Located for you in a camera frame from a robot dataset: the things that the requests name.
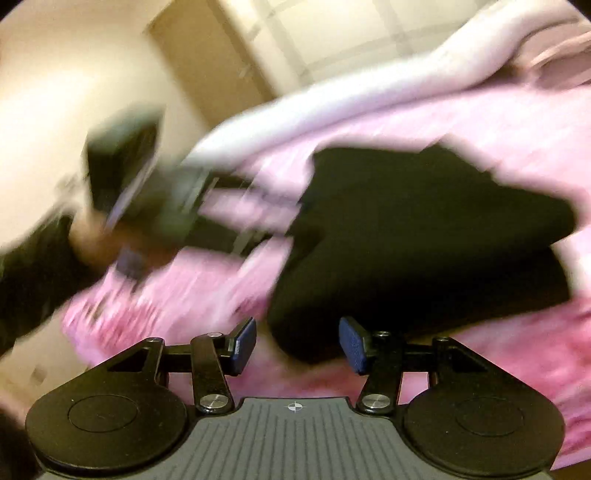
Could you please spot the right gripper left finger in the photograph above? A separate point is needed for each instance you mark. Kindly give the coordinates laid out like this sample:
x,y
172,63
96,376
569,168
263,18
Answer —
x,y
208,358

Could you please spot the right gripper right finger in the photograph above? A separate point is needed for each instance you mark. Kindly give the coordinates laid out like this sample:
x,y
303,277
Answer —
x,y
383,361

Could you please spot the black zip jacket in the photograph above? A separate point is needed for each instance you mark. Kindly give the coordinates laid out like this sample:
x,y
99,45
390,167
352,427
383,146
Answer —
x,y
414,244

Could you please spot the brown wooden door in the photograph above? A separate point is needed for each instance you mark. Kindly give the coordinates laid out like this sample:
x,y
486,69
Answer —
x,y
209,59

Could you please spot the white wardrobe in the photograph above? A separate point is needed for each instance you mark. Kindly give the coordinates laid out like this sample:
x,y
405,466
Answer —
x,y
299,43

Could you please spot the white striped duvet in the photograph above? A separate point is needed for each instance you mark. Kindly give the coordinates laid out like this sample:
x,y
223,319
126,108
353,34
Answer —
x,y
470,56

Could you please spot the pink pillow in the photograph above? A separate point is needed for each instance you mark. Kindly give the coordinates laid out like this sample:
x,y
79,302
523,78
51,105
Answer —
x,y
555,58

